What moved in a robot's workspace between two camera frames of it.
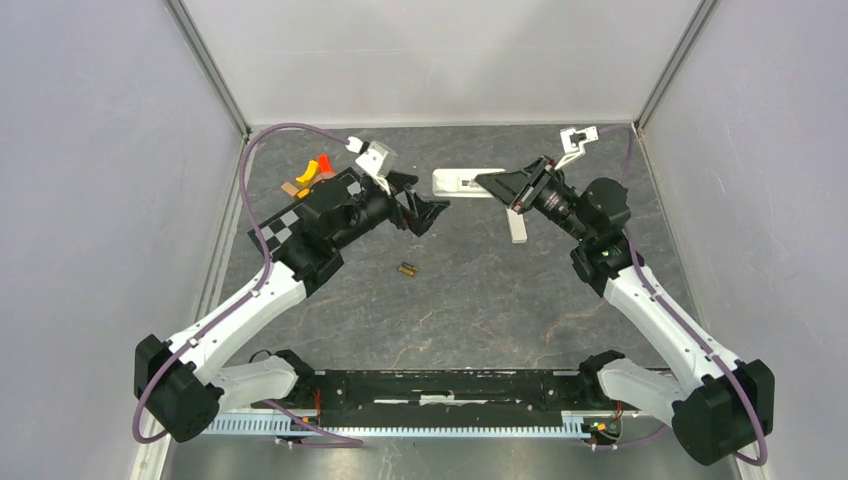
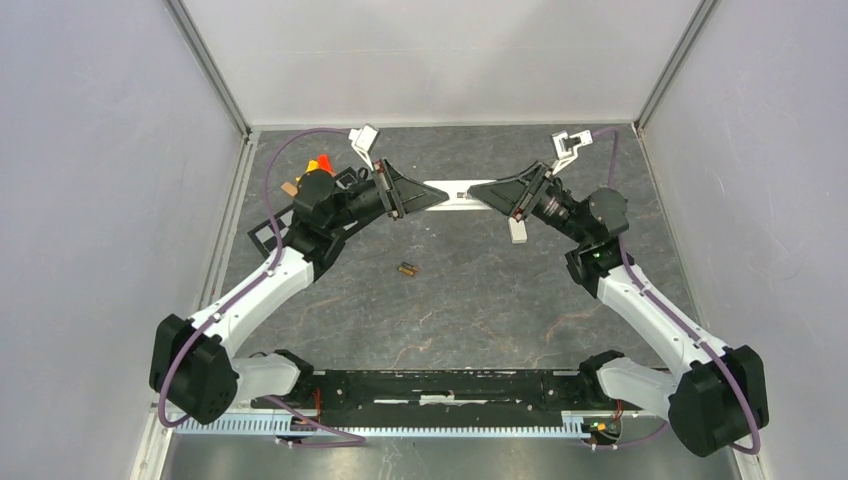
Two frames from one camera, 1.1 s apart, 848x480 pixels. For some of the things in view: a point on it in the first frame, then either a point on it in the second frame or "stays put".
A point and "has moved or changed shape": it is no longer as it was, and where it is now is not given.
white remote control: (460, 182) has moved or changed shape
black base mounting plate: (442, 398) stays put
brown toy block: (289, 188) stays put
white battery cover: (517, 226) stays put
